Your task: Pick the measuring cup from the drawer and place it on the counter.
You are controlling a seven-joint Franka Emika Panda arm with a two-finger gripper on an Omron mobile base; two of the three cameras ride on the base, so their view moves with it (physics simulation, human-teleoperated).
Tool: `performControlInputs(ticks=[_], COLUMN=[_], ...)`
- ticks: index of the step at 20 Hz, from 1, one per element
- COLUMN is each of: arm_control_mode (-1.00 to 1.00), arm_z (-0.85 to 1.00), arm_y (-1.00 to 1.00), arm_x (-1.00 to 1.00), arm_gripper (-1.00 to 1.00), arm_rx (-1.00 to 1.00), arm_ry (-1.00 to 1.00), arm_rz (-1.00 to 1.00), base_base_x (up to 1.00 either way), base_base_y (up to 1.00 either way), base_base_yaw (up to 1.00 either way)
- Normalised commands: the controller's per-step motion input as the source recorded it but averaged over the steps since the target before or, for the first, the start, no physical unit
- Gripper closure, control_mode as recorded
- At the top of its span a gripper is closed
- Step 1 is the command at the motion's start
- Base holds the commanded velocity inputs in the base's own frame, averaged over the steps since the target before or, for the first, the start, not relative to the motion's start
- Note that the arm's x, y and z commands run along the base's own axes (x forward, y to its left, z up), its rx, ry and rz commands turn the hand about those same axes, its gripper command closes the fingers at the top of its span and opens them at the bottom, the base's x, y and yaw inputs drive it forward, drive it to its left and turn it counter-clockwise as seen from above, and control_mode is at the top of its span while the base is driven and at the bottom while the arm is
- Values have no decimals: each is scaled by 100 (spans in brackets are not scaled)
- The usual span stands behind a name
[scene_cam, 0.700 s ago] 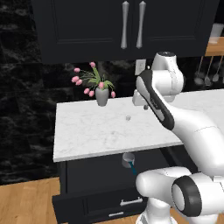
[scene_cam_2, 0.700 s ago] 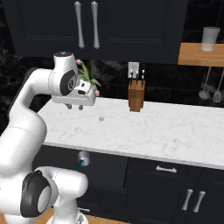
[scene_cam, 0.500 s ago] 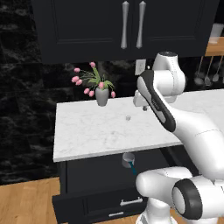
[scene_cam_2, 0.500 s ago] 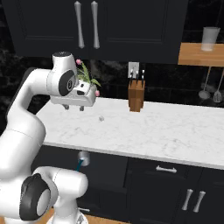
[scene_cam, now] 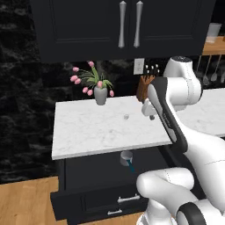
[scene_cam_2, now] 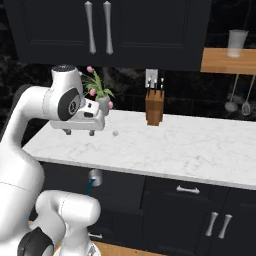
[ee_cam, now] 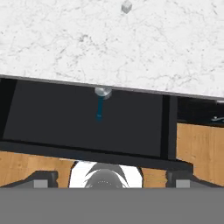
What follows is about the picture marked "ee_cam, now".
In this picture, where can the small grey cube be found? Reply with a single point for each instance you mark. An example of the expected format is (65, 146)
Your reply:
(126, 7)

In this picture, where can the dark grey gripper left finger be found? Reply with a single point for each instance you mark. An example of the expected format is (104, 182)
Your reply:
(43, 176)

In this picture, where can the white and black round thing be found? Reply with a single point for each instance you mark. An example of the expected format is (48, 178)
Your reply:
(105, 176)

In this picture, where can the black cupboard front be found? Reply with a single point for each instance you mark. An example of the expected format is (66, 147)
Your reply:
(195, 110)

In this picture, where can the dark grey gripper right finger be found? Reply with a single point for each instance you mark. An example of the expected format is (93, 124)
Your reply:
(180, 175)

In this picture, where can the black open drawer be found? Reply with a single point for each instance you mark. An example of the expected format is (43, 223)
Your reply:
(58, 122)

